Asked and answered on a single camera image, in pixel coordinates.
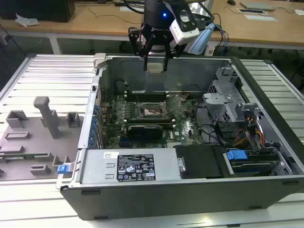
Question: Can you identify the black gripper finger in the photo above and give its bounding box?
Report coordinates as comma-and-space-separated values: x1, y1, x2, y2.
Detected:
128, 27, 152, 71
162, 41, 183, 72

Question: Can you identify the silver CPU plate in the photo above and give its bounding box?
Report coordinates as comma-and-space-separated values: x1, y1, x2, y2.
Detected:
146, 62, 164, 73

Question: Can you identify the CPU socket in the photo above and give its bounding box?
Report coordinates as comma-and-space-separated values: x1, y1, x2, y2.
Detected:
139, 101, 167, 120

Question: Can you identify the wooden desk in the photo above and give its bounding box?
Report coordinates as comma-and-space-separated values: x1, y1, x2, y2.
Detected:
0, 0, 304, 55

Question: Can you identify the black round case part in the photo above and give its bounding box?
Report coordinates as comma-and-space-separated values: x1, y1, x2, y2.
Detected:
114, 80, 125, 95

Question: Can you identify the metal drive cage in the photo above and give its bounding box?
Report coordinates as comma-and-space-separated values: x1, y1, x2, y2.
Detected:
202, 66, 241, 124

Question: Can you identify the green motherboard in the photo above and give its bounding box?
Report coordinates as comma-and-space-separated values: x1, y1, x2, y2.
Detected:
99, 91, 207, 149

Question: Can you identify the black graphics card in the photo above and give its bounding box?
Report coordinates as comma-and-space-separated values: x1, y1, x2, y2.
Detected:
127, 125, 164, 140

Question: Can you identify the grey closed laptop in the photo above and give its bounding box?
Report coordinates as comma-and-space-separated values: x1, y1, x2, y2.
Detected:
239, 0, 277, 11

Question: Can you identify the black computer tower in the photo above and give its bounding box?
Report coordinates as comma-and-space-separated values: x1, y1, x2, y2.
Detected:
0, 0, 76, 23

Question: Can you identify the crumpled white paper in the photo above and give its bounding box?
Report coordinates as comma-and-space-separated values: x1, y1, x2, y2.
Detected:
15, 12, 40, 27

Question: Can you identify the black plastic shroud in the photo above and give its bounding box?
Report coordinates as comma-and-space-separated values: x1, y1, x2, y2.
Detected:
174, 144, 227, 180

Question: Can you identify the hard disk in blue carrier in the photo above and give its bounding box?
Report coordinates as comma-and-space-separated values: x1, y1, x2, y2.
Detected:
223, 148, 280, 178

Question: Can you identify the grey power supply unit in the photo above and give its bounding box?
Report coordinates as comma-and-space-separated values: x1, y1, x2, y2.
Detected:
79, 149, 179, 185

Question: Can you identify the grey parts rack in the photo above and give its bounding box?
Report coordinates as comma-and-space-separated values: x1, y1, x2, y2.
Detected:
0, 96, 84, 182

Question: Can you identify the blue case latch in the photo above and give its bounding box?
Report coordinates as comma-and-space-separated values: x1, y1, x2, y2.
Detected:
57, 163, 72, 175

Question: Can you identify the black open PC case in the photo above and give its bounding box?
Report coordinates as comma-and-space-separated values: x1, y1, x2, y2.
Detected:
56, 52, 304, 220

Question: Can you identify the green RAM stick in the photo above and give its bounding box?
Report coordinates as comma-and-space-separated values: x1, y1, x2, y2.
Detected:
0, 153, 49, 160

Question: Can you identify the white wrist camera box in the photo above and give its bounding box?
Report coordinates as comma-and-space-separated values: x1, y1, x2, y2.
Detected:
170, 9, 200, 46

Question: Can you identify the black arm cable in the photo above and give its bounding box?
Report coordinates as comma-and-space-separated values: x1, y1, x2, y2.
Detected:
123, 0, 144, 15

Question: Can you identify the grey case handle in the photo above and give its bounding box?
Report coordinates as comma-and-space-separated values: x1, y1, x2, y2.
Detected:
93, 52, 108, 70

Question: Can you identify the blue cable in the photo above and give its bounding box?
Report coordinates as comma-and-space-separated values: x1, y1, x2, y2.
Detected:
212, 21, 230, 57

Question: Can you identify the black wire bundle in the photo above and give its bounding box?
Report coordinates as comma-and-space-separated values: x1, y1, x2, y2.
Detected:
194, 99, 229, 146

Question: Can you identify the yellow red wire bundle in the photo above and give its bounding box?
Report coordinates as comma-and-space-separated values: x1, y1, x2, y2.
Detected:
234, 115, 266, 148

